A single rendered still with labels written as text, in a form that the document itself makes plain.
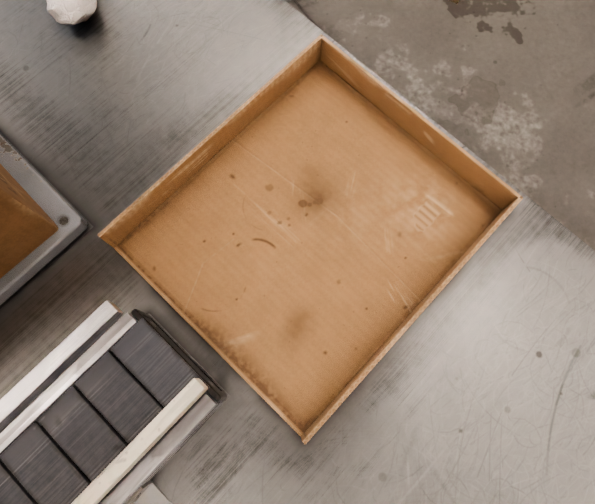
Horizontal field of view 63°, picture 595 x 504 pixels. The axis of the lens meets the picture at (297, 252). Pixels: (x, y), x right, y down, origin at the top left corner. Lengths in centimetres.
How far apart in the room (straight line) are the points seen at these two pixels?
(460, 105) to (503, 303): 115
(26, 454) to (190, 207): 25
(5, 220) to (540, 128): 147
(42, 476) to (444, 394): 34
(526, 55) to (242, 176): 138
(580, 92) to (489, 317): 134
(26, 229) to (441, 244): 38
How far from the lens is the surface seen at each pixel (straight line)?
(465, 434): 50
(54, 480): 46
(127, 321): 45
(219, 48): 60
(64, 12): 63
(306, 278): 47
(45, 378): 37
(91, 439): 45
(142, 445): 40
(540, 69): 177
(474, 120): 160
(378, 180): 51
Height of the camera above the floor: 130
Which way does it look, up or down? 75 degrees down
